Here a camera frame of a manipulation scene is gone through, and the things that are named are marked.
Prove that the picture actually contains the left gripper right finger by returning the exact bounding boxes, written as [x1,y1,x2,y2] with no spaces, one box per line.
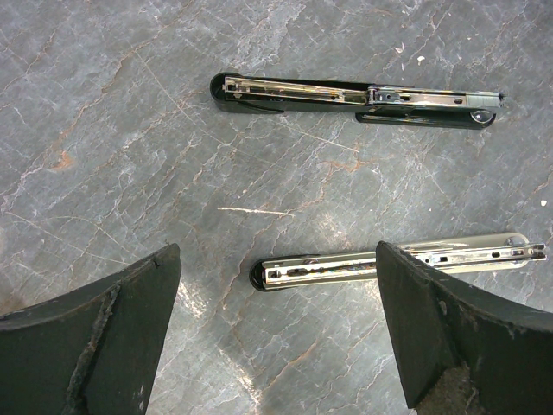
[376,241,552,414]

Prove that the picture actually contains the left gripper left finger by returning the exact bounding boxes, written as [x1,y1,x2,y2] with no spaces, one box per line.
[1,244,181,414]

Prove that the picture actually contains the silver and black stapler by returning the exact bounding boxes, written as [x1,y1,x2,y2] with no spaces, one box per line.
[249,232,547,292]

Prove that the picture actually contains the silver staple strip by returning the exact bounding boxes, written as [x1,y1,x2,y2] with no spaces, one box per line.
[466,93,502,108]

